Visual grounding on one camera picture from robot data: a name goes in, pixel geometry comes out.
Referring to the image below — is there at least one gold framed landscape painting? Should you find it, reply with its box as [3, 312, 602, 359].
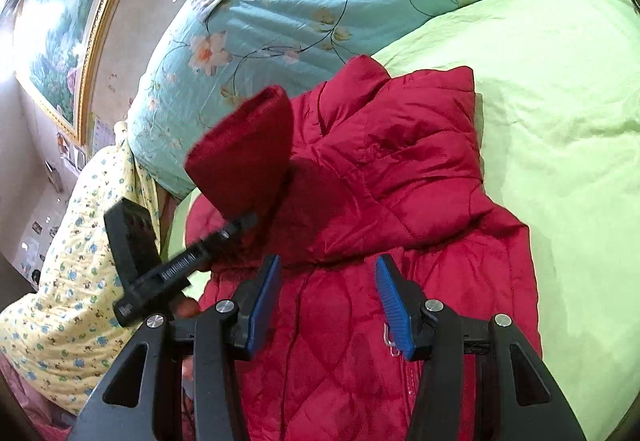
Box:
[12, 0, 168, 144]

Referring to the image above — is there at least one teal floral quilt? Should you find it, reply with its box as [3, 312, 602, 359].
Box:
[125, 0, 608, 202]

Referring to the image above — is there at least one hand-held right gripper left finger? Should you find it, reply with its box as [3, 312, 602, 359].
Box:
[67, 255, 282, 441]

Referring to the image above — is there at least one cluster of wall stickers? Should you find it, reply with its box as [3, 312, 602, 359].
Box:
[20, 118, 118, 282]

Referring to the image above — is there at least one green bed sheet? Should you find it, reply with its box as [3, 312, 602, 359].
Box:
[185, 0, 640, 441]

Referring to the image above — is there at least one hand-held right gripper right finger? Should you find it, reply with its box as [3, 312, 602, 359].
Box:
[375, 255, 586, 441]

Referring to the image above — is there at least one person's left hand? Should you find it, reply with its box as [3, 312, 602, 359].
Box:
[171, 295, 202, 321]

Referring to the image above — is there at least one yellow printed quilt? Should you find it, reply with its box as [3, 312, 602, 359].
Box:
[0, 120, 168, 414]

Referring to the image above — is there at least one red quilted jacket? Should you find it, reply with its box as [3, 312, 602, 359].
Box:
[182, 55, 543, 441]

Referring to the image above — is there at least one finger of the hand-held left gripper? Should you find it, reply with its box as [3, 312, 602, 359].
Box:
[197, 212, 259, 268]

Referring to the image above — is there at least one pink cloth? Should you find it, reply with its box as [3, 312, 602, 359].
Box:
[0, 355, 78, 429]

